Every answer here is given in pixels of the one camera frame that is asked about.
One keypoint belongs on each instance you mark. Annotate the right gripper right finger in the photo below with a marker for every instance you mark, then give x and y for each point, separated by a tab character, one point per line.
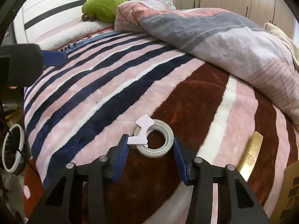
237	203

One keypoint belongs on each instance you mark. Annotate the beige wooden wardrobe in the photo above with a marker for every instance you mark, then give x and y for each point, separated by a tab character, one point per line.
259	11

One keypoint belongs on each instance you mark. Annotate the striped pink maroon bed blanket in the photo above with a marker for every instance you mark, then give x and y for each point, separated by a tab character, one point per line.
135	86

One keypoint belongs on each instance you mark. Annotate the white tape roll dispenser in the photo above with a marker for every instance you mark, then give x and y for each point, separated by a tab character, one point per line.
152	138

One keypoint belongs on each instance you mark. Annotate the pink grey patchwork duvet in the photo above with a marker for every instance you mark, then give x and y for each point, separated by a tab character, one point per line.
224	39

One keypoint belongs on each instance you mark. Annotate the beige fleece blanket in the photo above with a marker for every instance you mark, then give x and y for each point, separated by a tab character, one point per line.
288	42

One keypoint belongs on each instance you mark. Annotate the green plush pillow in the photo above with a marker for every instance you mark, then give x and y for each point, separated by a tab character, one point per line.
103	10

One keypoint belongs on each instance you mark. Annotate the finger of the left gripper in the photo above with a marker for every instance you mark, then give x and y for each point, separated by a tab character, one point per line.
54	58

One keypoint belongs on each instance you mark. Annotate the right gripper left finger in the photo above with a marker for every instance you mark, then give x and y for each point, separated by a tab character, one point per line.
62	200

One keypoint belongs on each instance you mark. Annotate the gold rectangular box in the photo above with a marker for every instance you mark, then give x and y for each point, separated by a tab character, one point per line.
250	156

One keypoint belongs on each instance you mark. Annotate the brown cardboard box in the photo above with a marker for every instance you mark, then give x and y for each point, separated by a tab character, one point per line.
286	204

